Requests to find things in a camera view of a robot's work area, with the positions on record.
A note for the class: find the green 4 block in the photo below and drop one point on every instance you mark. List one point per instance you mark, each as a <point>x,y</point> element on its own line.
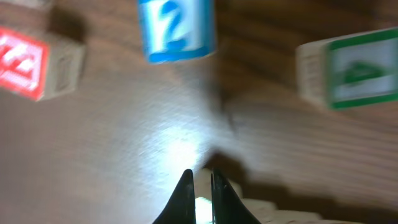
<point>349,71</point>

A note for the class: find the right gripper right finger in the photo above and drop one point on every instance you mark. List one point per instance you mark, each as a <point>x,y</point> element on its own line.
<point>227,207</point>

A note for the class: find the blue 2 block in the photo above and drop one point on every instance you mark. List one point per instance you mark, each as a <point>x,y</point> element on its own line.
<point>176,30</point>

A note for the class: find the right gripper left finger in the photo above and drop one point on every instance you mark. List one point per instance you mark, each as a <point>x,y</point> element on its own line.
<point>180,209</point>

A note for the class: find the red block bottom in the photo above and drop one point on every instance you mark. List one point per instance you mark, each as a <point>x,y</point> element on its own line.
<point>39,65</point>

